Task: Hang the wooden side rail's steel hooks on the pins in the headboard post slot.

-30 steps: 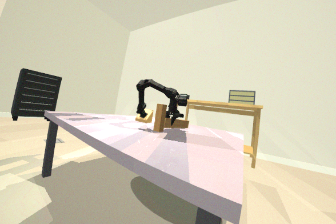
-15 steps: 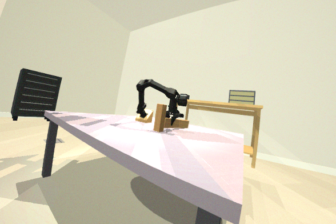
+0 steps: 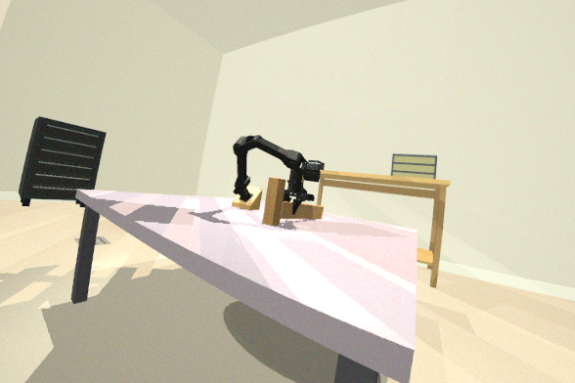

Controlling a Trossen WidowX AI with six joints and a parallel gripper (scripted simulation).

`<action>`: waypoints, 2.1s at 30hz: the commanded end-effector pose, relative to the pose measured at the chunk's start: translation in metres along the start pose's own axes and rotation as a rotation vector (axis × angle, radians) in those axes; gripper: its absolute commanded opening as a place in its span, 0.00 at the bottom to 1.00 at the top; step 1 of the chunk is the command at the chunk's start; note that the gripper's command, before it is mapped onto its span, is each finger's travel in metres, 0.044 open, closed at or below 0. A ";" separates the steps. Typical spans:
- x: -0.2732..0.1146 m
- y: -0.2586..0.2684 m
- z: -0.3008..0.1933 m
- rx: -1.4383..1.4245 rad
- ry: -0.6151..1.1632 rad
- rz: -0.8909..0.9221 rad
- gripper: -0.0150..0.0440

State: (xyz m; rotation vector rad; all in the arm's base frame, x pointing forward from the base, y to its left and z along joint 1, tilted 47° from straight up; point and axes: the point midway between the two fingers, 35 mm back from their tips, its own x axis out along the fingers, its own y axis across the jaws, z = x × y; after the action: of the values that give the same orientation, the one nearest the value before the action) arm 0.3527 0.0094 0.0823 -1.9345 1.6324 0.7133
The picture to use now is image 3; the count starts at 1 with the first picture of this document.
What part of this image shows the long wooden rail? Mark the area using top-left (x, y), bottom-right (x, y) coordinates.
top-left (281, 201), bottom-right (324, 220)

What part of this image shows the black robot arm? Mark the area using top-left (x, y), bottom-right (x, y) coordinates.
top-left (233, 135), bottom-right (321, 202)

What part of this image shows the wooden post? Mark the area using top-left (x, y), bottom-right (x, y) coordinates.
top-left (262, 177), bottom-right (286, 227)

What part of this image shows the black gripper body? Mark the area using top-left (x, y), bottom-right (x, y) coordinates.
top-left (284, 178), bottom-right (315, 201)

